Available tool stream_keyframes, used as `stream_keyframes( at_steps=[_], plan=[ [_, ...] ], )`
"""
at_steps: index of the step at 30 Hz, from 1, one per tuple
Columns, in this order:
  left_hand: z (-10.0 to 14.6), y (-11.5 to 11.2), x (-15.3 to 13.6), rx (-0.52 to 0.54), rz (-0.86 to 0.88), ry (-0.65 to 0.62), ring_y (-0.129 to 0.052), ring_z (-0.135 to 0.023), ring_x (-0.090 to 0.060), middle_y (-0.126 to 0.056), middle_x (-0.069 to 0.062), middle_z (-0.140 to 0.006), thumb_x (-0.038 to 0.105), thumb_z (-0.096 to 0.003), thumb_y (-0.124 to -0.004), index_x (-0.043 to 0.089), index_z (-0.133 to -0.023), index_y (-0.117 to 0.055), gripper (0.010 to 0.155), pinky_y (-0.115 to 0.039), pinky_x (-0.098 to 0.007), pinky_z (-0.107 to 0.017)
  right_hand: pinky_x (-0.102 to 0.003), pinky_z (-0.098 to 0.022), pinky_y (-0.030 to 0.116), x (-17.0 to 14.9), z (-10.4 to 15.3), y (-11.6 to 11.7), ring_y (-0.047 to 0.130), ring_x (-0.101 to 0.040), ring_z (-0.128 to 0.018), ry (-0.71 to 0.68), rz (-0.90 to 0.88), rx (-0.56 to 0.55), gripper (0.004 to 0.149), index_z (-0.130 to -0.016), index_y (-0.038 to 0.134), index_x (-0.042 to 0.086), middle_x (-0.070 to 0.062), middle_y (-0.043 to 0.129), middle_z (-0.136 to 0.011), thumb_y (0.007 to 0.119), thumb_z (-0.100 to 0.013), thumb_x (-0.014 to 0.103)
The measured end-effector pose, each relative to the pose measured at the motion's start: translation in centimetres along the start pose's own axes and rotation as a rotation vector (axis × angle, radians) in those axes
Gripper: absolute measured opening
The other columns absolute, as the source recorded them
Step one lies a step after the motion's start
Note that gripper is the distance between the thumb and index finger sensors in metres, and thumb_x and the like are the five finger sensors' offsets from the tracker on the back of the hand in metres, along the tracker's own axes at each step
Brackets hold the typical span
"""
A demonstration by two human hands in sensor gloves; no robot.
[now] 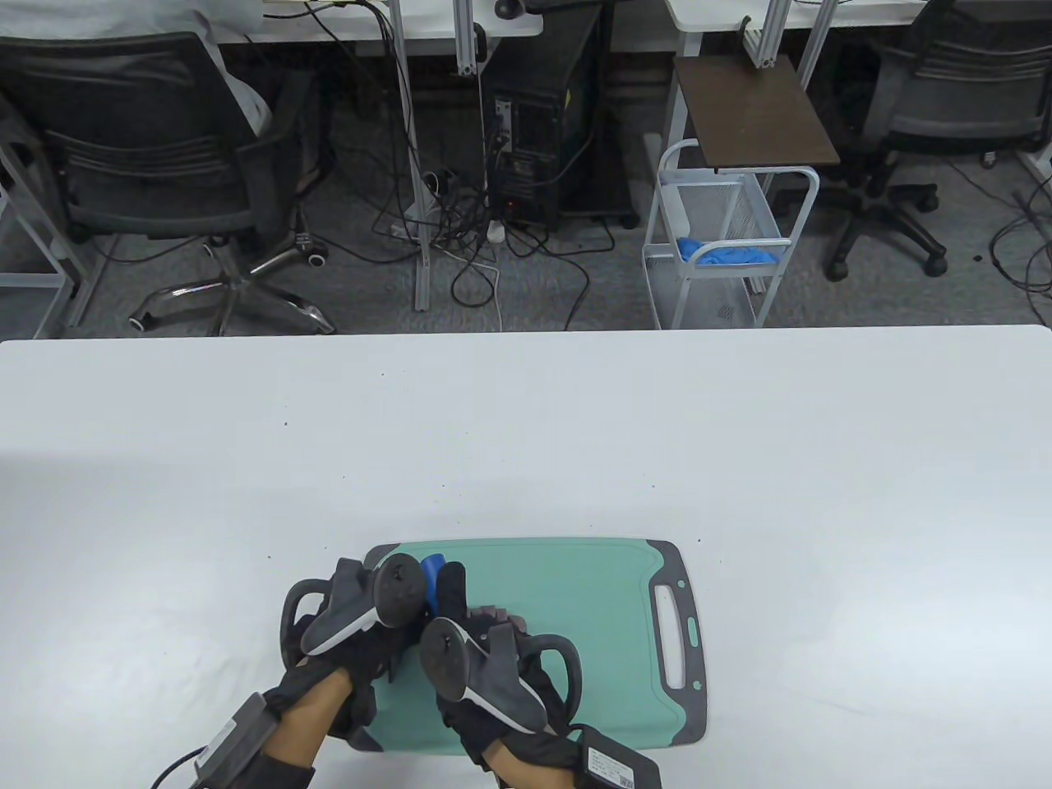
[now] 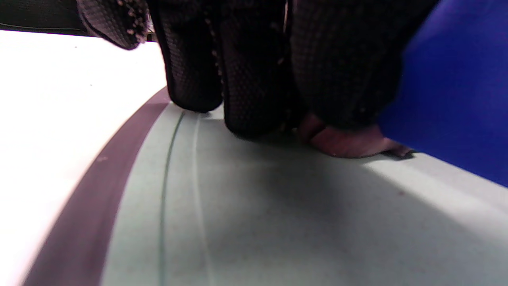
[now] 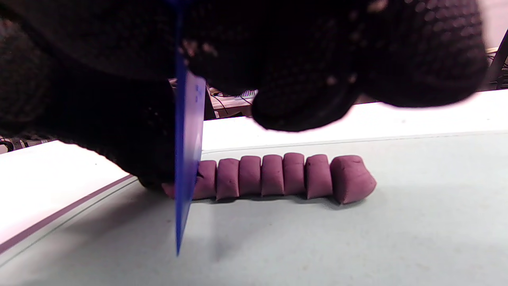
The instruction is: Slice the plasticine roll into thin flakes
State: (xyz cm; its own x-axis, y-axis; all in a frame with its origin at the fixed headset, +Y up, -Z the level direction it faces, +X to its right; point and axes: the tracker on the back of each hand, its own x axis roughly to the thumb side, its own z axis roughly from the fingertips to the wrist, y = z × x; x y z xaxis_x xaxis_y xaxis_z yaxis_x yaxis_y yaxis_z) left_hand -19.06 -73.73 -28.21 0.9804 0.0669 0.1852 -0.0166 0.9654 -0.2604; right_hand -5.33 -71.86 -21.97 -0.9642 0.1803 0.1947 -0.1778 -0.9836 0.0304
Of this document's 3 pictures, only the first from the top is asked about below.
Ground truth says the brown wooden board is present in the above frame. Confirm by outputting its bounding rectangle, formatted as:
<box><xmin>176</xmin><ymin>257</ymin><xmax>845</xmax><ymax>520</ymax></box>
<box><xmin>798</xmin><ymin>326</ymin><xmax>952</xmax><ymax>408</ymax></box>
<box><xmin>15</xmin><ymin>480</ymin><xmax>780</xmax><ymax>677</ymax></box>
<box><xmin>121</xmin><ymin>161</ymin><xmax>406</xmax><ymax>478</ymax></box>
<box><xmin>674</xmin><ymin>54</ymin><xmax>841</xmax><ymax>173</ymax></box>

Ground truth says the tangle of black cables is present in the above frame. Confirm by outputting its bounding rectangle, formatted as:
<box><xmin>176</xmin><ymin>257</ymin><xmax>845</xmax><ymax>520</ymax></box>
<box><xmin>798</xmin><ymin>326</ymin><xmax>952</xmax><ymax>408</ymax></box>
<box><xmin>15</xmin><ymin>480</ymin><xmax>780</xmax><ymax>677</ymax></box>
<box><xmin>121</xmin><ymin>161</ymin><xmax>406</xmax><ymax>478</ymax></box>
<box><xmin>362</xmin><ymin>140</ymin><xmax>617</xmax><ymax>330</ymax></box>

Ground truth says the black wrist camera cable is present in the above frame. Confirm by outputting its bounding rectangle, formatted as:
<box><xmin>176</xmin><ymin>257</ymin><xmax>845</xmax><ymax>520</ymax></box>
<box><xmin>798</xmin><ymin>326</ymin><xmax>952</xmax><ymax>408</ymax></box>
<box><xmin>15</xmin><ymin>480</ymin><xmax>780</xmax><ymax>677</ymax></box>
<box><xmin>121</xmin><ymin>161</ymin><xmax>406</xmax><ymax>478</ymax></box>
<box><xmin>150</xmin><ymin>744</ymin><xmax>210</xmax><ymax>789</ymax></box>

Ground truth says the blue cloth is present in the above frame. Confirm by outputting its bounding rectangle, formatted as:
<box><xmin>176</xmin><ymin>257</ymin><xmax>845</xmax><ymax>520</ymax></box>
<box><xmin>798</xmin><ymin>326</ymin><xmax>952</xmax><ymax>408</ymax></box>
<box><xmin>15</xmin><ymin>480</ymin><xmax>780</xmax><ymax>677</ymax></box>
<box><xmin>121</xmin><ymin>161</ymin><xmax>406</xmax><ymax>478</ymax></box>
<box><xmin>676</xmin><ymin>237</ymin><xmax>780</xmax><ymax>268</ymax></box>

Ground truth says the person's left forearm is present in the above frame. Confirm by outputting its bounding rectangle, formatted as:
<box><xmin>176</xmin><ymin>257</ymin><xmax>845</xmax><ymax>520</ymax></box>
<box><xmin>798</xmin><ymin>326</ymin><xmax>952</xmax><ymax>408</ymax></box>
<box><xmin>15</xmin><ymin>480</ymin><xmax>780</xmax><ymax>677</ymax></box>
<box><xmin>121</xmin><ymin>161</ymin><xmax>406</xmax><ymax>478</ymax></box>
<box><xmin>234</xmin><ymin>667</ymin><xmax>350</xmax><ymax>789</ymax></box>

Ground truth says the black mesh chair chrome base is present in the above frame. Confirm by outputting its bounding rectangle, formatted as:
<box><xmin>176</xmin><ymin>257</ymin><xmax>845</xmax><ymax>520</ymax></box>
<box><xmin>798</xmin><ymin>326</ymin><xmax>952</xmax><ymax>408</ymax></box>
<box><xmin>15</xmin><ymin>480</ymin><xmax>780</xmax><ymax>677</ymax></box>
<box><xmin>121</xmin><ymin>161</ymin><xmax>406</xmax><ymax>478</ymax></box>
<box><xmin>0</xmin><ymin>31</ymin><xmax>338</xmax><ymax>336</ymax></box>

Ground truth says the person's right forearm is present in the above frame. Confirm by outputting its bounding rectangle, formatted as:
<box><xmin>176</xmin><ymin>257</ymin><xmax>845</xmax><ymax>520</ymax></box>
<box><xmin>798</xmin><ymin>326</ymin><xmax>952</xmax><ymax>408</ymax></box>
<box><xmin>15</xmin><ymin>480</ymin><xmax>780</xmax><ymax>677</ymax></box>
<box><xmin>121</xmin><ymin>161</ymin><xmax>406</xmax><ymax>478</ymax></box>
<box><xmin>481</xmin><ymin>731</ymin><xmax>584</xmax><ymax>789</ymax></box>

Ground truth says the white metal frame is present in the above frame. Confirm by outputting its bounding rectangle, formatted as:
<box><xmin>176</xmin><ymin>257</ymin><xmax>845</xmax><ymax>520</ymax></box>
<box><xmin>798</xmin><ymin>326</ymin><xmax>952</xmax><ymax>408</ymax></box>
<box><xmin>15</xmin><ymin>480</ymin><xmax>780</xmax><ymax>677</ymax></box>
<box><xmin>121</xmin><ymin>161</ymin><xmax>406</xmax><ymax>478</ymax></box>
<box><xmin>0</xmin><ymin>140</ymin><xmax>108</xmax><ymax>338</ymax></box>

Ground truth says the white desk with mouse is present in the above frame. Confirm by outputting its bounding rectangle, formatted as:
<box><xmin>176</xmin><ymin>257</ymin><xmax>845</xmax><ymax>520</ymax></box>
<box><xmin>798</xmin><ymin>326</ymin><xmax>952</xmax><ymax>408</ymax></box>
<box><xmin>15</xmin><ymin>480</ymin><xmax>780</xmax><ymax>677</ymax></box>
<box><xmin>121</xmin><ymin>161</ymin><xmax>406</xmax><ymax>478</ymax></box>
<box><xmin>247</xmin><ymin>0</ymin><xmax>545</xmax><ymax>58</ymax></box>

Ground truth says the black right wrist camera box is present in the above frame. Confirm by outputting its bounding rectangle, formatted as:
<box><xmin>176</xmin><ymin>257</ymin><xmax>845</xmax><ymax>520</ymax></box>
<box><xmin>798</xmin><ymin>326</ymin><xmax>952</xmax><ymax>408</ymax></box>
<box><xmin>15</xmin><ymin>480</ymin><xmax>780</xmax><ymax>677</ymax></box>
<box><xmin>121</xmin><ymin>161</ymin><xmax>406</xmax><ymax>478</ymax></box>
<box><xmin>575</xmin><ymin>723</ymin><xmax>662</xmax><ymax>789</ymax></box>

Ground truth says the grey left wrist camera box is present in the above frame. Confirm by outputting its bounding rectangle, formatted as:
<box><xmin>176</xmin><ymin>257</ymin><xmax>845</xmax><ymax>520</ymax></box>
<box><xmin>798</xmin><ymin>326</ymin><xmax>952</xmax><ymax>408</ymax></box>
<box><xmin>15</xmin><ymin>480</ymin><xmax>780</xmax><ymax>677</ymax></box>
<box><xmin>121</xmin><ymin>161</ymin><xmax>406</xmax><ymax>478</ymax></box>
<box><xmin>193</xmin><ymin>692</ymin><xmax>276</xmax><ymax>782</ymax></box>

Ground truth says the white wire cart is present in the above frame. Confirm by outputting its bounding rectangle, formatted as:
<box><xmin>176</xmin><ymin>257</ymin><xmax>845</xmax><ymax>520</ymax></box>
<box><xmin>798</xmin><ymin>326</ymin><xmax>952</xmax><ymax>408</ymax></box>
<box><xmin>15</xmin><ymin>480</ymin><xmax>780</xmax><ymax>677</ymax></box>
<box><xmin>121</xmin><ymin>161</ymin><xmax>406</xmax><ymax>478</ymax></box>
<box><xmin>641</xmin><ymin>138</ymin><xmax>820</xmax><ymax>330</ymax></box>

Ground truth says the aluminium profile post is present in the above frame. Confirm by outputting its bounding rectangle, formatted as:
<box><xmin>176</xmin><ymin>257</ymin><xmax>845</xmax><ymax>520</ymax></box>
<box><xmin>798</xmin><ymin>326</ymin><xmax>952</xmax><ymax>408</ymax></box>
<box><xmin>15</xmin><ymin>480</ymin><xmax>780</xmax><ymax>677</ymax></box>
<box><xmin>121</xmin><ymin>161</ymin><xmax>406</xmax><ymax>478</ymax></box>
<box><xmin>793</xmin><ymin>0</ymin><xmax>839</xmax><ymax>91</ymax></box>
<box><xmin>454</xmin><ymin>0</ymin><xmax>490</xmax><ymax>79</ymax></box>
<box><xmin>744</xmin><ymin>0</ymin><xmax>794</xmax><ymax>68</ymax></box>

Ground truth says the black computer tower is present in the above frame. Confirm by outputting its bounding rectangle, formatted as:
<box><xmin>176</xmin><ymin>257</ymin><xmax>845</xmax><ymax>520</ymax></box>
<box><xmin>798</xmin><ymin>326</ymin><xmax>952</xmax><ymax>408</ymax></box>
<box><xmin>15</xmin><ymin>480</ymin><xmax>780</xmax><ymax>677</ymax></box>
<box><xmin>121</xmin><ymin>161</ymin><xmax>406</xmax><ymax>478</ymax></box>
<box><xmin>483</xmin><ymin>8</ymin><xmax>638</xmax><ymax>231</ymax></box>

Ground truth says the person's right hand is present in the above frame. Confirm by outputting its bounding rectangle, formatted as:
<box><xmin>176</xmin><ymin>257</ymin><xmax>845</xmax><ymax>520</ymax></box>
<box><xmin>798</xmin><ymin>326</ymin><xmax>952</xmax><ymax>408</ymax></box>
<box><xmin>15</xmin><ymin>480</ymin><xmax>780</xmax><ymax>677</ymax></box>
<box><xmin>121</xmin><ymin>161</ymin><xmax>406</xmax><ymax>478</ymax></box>
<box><xmin>421</xmin><ymin>562</ymin><xmax>580</xmax><ymax>769</ymax></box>

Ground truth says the green cutting board grey rim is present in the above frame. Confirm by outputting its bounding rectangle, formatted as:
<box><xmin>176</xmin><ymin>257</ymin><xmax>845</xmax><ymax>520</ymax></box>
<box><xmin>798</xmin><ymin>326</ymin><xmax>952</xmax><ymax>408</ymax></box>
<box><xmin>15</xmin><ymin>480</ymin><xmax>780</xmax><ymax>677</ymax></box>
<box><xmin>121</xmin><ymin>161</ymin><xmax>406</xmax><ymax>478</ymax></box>
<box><xmin>363</xmin><ymin>538</ymin><xmax>709</xmax><ymax>754</ymax></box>

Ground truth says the tall aluminium profile upright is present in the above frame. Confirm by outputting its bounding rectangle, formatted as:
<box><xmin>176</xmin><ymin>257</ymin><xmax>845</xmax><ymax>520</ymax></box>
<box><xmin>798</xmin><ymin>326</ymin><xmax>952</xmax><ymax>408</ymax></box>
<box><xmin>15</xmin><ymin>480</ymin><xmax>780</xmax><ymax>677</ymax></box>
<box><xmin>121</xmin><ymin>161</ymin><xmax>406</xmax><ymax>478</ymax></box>
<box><xmin>386</xmin><ymin>0</ymin><xmax>432</xmax><ymax>311</ymax></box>

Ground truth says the person's left hand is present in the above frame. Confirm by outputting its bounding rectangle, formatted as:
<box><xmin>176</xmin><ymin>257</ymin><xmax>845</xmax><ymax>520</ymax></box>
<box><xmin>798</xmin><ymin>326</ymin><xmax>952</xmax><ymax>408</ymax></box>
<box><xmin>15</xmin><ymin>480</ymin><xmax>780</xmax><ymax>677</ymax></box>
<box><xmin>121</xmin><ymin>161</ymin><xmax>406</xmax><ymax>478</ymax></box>
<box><xmin>263</xmin><ymin>557</ymin><xmax>428</xmax><ymax>750</ymax></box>

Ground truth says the black floor cable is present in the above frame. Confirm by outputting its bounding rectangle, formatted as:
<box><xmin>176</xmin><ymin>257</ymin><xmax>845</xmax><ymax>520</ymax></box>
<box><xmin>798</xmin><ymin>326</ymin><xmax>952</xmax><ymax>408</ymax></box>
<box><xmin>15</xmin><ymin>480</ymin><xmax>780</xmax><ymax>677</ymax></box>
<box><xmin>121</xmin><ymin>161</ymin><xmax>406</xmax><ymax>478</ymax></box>
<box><xmin>989</xmin><ymin>193</ymin><xmax>1052</xmax><ymax>330</ymax></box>

